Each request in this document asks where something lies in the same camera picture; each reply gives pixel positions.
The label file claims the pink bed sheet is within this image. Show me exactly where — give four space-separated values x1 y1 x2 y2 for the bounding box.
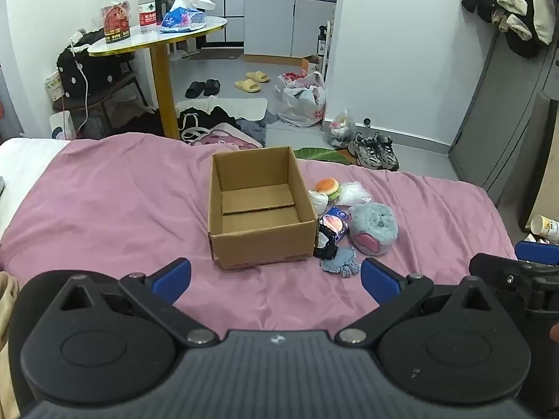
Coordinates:
0 133 518 337

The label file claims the grey cabinet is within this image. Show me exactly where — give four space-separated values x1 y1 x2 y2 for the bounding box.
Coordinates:
449 30 559 206

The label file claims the blue tissue pack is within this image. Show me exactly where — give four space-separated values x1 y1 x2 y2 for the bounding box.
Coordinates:
321 206 351 243

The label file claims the beige hanging cloth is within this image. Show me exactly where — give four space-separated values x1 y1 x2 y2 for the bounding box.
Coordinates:
491 0 531 38

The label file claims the black clothes pile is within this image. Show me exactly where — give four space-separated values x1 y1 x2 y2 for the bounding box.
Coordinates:
177 105 243 142

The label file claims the white paper cup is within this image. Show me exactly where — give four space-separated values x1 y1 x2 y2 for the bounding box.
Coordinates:
530 215 559 243

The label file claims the pink bear cushion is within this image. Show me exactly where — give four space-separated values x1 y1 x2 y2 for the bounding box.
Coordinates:
189 123 263 151

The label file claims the white kitchen cabinet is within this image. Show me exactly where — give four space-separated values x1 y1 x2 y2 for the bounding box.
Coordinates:
242 0 338 57

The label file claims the clear water bottle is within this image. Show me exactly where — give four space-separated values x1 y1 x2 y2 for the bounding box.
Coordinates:
138 0 157 33

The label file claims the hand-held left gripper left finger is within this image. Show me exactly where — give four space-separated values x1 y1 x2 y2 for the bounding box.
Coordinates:
56 258 220 351

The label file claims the white floor mat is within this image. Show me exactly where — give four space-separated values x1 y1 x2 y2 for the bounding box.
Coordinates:
176 96 268 122

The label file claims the white grid sliding door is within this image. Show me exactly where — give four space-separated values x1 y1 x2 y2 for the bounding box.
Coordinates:
198 0 246 46

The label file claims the clear trash bag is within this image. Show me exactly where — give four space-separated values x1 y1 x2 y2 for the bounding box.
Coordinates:
322 109 356 148

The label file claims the dark door mat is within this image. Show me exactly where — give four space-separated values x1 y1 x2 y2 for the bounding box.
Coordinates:
189 49 243 61

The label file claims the dark chair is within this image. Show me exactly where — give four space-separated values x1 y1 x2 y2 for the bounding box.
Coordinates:
52 59 151 132

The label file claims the white ladder rack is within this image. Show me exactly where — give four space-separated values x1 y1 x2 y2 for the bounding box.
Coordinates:
321 20 337 75

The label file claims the white plastic shopping bag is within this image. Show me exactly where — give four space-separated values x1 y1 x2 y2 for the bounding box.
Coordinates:
274 71 327 128

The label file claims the black polka-dot bag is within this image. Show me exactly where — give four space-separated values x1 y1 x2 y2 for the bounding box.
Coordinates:
57 30 127 97

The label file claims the grey fuzzy rug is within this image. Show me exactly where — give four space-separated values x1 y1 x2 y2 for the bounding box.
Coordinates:
238 111 280 147

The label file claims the black lace white item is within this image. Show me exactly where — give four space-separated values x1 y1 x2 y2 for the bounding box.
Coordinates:
313 222 338 259

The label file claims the white wrapped soft bundle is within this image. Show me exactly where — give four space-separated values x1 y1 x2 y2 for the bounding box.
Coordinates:
309 190 329 215

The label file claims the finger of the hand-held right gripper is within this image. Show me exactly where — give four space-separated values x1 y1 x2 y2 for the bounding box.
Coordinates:
515 241 559 267
469 253 536 291

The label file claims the blue fluffy plush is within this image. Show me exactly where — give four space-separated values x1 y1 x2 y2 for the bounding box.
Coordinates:
348 203 399 257

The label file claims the white bedding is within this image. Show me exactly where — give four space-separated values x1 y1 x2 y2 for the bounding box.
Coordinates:
0 137 73 236

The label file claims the grey sneaker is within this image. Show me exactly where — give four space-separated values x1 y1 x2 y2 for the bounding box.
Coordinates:
371 136 400 172
348 133 385 169

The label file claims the burger plush toy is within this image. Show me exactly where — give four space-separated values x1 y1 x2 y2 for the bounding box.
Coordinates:
315 177 342 200

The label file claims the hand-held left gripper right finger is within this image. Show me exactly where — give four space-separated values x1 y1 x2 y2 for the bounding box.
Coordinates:
335 257 496 352

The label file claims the green leaf cartoon rug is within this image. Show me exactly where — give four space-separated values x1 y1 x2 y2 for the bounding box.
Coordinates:
293 146 363 167

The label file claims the clear plastic bag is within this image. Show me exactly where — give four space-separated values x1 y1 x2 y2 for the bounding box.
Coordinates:
336 181 372 207

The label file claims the round table with yellow leg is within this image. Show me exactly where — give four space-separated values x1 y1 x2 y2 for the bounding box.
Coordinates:
88 15 228 140

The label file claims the white cable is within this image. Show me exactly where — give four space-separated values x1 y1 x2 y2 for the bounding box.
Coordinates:
67 39 90 132

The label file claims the blue knit cloth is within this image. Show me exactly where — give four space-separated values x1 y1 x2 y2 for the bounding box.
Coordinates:
320 247 361 279

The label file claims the open blue tissue packet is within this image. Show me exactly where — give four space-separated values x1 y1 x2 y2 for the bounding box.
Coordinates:
159 0 217 33

